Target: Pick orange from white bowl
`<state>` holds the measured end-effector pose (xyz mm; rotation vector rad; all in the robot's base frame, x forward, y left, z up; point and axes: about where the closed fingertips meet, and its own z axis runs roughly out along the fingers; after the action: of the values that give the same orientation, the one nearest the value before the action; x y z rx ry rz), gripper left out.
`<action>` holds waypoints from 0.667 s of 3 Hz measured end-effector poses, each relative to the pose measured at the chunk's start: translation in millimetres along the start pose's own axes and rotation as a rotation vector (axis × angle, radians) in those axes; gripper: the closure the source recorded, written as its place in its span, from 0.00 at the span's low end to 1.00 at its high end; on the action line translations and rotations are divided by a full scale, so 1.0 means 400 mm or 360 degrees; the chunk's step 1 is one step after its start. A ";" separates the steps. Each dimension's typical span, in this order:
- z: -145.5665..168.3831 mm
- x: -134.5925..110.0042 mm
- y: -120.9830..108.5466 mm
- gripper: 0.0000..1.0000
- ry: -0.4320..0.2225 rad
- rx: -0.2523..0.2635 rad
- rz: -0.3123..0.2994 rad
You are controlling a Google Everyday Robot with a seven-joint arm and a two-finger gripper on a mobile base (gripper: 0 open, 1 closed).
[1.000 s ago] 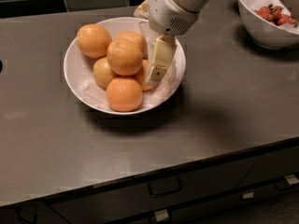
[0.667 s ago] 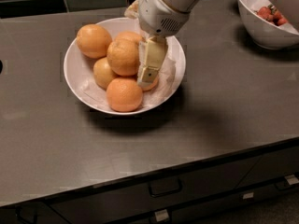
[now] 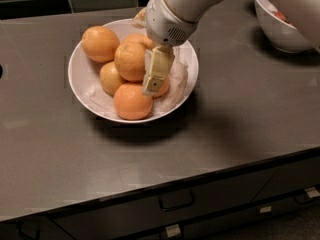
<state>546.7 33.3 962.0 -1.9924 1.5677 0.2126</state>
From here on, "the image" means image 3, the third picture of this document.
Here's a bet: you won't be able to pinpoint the white paper liner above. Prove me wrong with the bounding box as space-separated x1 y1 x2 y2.
84 47 198 123

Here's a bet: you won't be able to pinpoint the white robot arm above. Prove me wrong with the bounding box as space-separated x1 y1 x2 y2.
133 0 320 96

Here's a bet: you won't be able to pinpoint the dark drawer front right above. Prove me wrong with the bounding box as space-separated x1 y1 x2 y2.
255 156 320 201

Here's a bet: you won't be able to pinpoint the orange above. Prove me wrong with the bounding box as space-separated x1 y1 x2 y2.
99 62 126 96
114 42 146 82
123 33 155 50
81 26 120 63
113 83 153 120
153 77 170 98

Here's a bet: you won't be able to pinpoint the dark drawer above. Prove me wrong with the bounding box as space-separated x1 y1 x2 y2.
55 169 274 240
255 156 320 201

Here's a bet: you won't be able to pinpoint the dark drawer front left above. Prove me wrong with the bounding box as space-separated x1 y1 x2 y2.
55 169 274 240

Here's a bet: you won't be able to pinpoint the strawberries in bowl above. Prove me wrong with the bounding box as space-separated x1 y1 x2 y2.
273 10 293 26

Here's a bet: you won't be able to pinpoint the orange front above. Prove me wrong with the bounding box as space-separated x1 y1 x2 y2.
113 83 153 120

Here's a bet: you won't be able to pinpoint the black drawer handle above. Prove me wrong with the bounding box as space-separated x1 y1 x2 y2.
159 190 195 212

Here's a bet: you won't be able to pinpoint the white bowl with strawberries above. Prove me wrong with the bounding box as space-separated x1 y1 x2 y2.
254 0 312 53

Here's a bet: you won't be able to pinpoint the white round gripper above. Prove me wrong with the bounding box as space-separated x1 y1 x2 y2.
132 0 197 96

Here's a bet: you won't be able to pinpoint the white ceramic bowl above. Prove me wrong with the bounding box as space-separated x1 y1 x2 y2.
67 17 200 124

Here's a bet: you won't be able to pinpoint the lower drawer front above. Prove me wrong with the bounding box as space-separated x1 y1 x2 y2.
137 186 320 240

